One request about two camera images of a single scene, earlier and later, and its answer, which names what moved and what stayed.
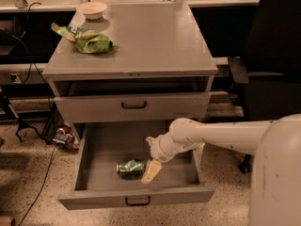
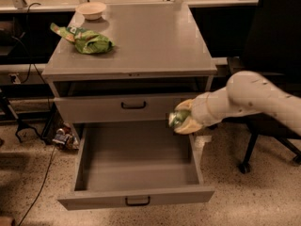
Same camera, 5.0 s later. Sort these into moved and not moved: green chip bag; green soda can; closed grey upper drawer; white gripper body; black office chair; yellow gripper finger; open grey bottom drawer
Moved: green soda can; yellow gripper finger; white gripper body
Not moved: black office chair; closed grey upper drawer; open grey bottom drawer; green chip bag
